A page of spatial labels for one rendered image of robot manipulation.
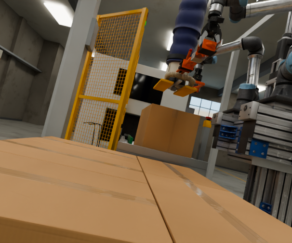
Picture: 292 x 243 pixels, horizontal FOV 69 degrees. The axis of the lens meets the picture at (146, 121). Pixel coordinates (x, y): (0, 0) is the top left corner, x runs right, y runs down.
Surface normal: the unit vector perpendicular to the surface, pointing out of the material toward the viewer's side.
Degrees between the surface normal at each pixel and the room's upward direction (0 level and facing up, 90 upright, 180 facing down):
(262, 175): 90
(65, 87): 90
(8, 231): 90
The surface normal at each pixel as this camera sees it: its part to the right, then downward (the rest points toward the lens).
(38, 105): 0.00, -0.07
